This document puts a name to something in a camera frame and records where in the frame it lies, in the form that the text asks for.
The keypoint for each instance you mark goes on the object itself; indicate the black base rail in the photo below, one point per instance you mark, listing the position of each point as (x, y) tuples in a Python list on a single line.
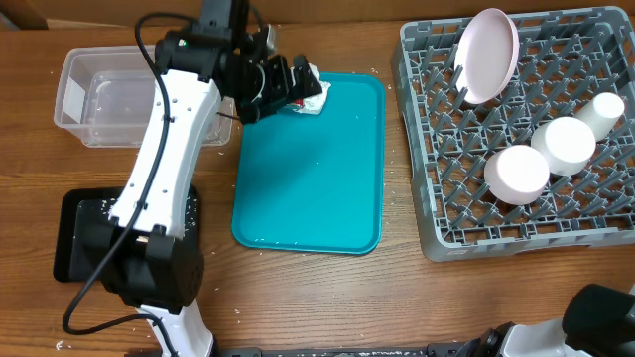
[(431, 350)]

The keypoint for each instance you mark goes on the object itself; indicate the black tray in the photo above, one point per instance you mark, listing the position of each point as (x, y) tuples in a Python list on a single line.
[(72, 263)]

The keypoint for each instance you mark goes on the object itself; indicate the pink plate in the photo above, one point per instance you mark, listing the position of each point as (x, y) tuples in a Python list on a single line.
[(486, 56)]

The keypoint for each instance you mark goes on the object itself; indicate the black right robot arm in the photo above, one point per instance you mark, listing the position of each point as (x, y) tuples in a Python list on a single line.
[(598, 322)]

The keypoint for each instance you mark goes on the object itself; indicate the pink bowl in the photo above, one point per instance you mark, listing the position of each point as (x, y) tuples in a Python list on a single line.
[(517, 175)]

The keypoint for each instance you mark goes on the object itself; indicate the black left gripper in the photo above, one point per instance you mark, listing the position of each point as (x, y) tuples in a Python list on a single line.
[(281, 91)]

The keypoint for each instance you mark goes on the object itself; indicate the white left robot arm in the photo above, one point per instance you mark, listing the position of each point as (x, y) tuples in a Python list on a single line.
[(144, 255)]

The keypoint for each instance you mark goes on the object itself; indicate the clear plastic bin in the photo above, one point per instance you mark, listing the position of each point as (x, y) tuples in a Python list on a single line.
[(105, 96)]

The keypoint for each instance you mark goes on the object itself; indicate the red snack wrapper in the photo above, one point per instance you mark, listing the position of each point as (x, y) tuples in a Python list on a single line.
[(298, 104)]

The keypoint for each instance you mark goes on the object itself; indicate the teal plastic tray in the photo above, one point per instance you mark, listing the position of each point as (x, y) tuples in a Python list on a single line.
[(314, 183)]

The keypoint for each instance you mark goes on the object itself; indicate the cream cup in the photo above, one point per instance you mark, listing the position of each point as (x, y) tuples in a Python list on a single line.
[(601, 113)]

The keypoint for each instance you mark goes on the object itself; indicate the grey dish rack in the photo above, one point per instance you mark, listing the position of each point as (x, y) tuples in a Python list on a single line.
[(566, 58)]

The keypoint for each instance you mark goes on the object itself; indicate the foil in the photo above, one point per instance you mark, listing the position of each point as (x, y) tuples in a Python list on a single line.
[(315, 104)]

